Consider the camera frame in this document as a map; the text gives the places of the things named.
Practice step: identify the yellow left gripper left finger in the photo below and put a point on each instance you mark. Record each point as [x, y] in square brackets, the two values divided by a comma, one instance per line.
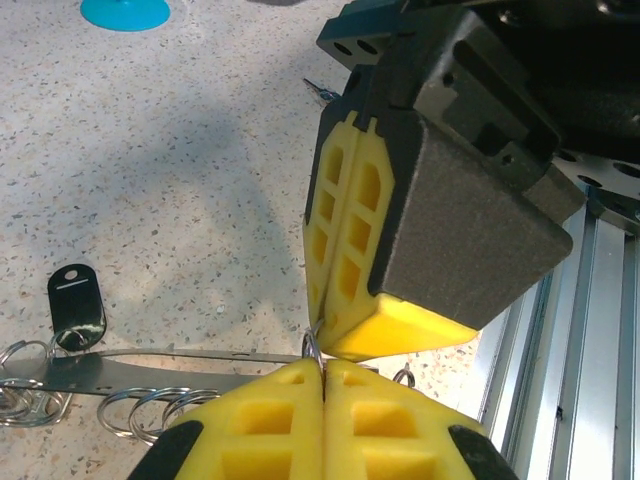
[250, 430]

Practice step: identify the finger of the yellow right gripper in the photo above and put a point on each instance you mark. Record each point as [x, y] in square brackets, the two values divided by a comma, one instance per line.
[327, 175]
[450, 240]

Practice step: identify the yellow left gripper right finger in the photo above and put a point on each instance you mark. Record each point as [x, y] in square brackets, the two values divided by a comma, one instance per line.
[390, 425]

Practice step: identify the black key tag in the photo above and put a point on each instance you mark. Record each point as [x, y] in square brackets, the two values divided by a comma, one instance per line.
[75, 305]

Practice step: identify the blue plastic goblet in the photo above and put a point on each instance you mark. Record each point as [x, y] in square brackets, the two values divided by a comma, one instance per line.
[125, 15]

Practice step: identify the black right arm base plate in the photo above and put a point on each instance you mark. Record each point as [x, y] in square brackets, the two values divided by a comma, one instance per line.
[610, 170]

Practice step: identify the aluminium frame rail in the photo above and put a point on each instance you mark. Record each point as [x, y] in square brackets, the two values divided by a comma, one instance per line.
[560, 350]

